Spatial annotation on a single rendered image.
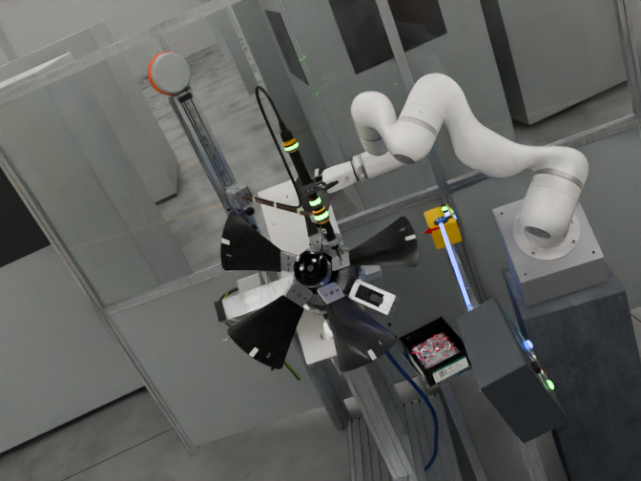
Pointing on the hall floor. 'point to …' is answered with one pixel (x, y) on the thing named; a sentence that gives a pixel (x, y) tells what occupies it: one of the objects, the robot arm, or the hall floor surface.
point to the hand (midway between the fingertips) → (309, 186)
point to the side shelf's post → (388, 381)
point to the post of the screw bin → (463, 431)
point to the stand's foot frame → (362, 463)
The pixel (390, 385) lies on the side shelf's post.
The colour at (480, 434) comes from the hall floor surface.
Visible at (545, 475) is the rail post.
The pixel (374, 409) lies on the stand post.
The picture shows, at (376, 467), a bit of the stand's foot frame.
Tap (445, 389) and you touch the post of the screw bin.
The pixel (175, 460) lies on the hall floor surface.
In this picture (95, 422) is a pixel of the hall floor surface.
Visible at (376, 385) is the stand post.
